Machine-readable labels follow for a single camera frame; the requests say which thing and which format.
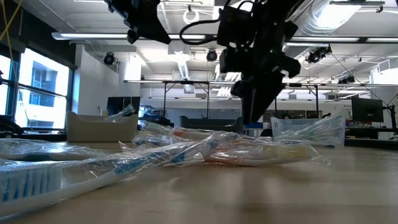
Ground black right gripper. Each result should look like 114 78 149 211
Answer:
219 46 302 125

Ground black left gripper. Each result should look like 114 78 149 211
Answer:
104 0 172 45

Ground clear plastic bin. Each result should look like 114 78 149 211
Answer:
269 111 347 147

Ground green toothbrush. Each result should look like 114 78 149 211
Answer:
275 119 343 146
279 111 346 144
281 116 345 141

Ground white plastic bin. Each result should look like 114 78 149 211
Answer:
65 111 139 143

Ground dark grey-green plastic bin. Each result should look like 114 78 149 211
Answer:
179 115 245 134

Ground long ceiling light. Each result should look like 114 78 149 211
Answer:
51 31 218 41
285 36 398 44

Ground black screen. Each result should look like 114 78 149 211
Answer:
107 96 141 116

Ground blue equipment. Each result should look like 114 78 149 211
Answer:
139 105 175 127

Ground black monitor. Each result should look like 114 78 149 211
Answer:
351 96 385 123

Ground black monitor stand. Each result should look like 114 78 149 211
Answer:
385 104 398 139

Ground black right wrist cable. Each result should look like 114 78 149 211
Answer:
179 18 220 47

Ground white cable coil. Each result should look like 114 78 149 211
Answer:
182 8 201 26

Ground black desk frame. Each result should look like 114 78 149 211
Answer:
275 82 320 119
124 79 211 119

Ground black ceiling camera cluster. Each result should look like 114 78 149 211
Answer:
338 75 356 85
305 45 333 65

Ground silver ceiling duct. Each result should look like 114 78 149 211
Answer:
290 0 363 37

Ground yellow hanging cable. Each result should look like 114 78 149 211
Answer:
0 0 23 43

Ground black window frame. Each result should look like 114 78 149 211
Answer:
0 43 75 131

